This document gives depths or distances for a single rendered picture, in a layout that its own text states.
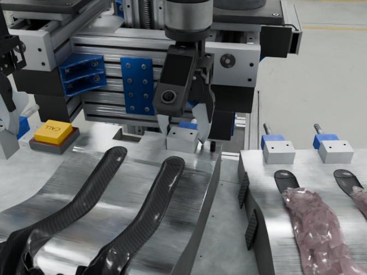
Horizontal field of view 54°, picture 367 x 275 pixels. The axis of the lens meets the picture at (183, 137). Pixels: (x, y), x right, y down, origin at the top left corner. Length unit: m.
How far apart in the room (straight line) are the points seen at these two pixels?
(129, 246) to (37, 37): 0.59
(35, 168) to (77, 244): 0.36
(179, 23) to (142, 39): 0.44
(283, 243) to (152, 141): 0.30
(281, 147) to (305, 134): 1.65
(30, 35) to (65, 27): 0.12
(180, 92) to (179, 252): 0.22
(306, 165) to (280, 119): 1.75
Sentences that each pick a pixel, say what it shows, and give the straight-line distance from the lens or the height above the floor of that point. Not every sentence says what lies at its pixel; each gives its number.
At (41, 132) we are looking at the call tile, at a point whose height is 0.84.
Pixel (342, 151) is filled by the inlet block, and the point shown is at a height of 0.88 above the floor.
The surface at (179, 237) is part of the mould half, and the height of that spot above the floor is 0.89.
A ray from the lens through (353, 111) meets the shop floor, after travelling 2.71.
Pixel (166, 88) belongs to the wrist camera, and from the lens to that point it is 0.53.
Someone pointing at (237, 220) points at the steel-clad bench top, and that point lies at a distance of 0.66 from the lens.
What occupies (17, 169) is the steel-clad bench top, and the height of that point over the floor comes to 0.80.
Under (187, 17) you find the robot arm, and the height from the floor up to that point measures 1.13.
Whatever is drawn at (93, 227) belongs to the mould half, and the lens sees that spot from 0.52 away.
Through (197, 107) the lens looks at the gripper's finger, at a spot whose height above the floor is 0.98.
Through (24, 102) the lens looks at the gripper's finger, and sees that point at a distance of 0.66.
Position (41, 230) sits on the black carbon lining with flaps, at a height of 0.92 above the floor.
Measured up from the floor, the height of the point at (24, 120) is 0.94.
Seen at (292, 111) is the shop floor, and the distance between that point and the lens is 2.56.
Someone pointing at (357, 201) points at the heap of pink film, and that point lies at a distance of 0.60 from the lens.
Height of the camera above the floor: 1.29
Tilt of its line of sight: 36 degrees down
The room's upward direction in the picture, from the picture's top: straight up
